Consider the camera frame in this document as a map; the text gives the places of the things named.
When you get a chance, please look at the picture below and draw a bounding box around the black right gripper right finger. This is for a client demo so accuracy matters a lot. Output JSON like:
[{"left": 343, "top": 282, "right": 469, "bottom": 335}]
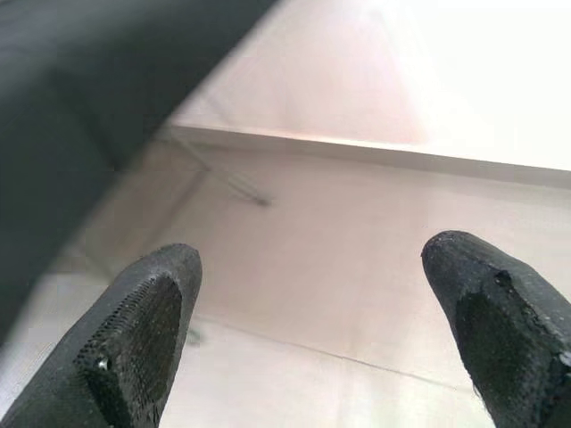
[{"left": 420, "top": 229, "right": 571, "bottom": 428}]

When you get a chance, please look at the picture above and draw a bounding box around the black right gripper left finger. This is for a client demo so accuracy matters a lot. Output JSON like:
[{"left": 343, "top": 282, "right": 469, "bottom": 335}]
[{"left": 0, "top": 243, "right": 203, "bottom": 428}]

